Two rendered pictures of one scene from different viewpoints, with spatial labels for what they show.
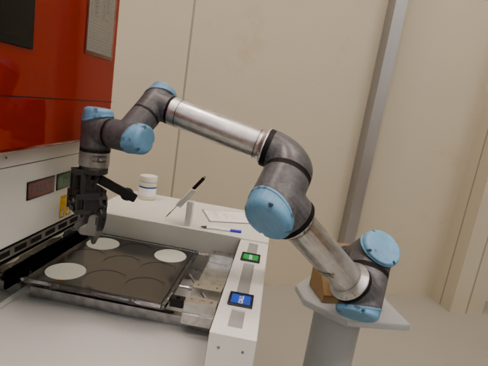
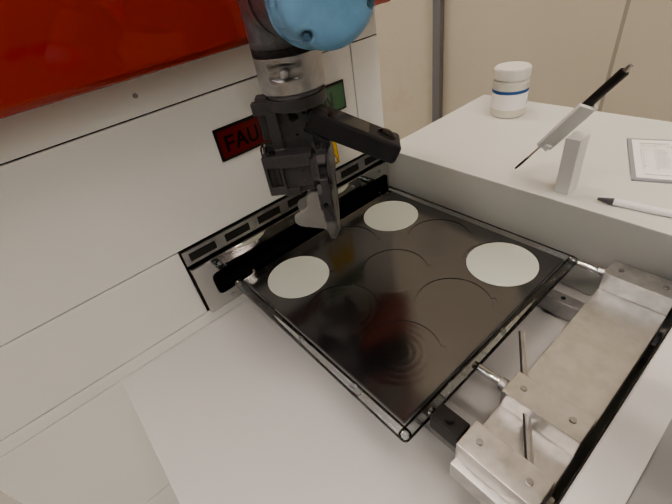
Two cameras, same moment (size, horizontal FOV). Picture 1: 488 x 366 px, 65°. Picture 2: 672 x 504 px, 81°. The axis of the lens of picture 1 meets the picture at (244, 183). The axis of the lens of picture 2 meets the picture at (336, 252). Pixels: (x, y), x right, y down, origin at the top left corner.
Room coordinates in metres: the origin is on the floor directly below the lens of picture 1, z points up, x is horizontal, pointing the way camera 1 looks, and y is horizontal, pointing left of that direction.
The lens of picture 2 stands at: (0.69, 0.01, 1.30)
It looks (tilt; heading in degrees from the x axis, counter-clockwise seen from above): 38 degrees down; 52
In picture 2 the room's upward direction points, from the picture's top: 11 degrees counter-clockwise
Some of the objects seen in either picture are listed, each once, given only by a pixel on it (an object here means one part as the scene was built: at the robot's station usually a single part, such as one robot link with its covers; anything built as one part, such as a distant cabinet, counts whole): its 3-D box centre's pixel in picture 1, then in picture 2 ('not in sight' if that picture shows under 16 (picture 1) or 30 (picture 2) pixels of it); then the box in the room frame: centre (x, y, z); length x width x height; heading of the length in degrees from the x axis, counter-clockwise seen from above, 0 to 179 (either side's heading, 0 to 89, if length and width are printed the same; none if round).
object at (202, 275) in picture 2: (49, 253); (305, 228); (1.03, 0.52, 0.89); 0.44 x 0.02 x 0.10; 176
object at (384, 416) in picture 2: (91, 293); (303, 342); (0.85, 0.32, 0.90); 0.37 x 0.01 x 0.01; 86
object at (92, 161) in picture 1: (94, 160); (290, 73); (0.97, 0.39, 1.20); 0.08 x 0.08 x 0.05
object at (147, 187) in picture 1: (147, 186); (510, 90); (1.52, 0.38, 1.01); 0.07 x 0.07 x 0.10
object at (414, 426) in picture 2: (182, 275); (502, 333); (1.02, 0.13, 0.90); 0.38 x 0.01 x 0.01; 176
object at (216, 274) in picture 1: (210, 287); (574, 379); (1.03, 0.05, 0.87); 0.36 x 0.08 x 0.03; 176
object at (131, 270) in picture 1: (121, 263); (394, 271); (1.03, 0.31, 0.90); 0.34 x 0.34 x 0.01; 86
